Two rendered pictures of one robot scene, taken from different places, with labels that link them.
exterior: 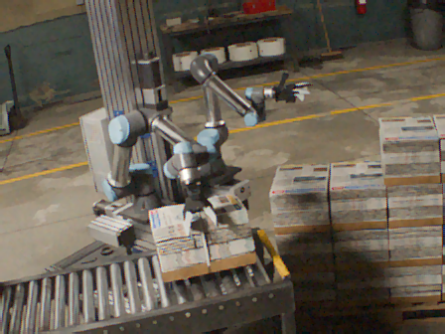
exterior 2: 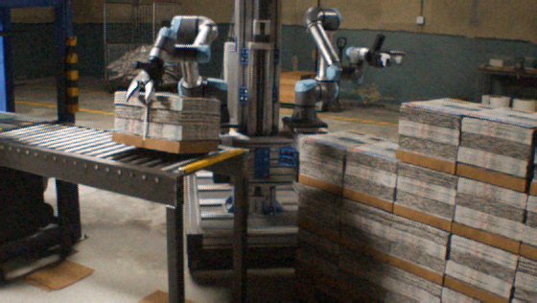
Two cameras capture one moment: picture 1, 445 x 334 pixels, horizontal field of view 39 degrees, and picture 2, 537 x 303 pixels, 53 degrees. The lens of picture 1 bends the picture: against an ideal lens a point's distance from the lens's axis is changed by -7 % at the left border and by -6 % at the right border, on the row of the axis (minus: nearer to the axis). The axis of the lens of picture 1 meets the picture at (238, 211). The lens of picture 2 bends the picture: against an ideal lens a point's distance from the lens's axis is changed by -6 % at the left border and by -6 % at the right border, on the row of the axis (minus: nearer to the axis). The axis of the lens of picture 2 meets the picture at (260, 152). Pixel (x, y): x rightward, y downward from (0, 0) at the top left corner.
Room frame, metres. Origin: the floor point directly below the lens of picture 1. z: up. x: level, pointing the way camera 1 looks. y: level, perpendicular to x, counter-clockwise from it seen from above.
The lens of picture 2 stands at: (0.77, -1.63, 1.37)
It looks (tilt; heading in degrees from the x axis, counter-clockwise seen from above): 13 degrees down; 37
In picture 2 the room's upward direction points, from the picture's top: 2 degrees clockwise
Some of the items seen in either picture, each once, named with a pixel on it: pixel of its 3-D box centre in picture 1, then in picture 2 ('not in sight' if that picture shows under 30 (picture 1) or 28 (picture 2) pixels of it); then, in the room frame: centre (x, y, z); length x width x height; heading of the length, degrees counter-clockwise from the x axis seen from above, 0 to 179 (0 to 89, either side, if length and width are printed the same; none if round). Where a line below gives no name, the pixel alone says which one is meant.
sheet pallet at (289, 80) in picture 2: not in sight; (282, 88); (8.33, 3.70, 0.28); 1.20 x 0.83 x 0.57; 99
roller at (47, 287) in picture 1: (45, 307); (54, 139); (2.31, 0.86, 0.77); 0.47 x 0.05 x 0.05; 9
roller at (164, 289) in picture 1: (163, 283); (128, 152); (2.38, 0.35, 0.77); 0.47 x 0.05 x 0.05; 9
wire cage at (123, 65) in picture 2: not in sight; (142, 48); (7.70, 6.44, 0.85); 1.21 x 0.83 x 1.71; 99
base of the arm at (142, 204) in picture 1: (145, 198); (217, 112); (3.09, 0.45, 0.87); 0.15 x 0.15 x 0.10
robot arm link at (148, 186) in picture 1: (140, 177); (216, 91); (3.09, 0.45, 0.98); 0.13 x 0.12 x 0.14; 124
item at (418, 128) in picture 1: (407, 127); (454, 105); (3.03, -0.90, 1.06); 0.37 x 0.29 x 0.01; 167
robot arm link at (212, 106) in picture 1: (211, 99); (325, 55); (3.57, 0.06, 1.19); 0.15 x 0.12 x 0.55; 161
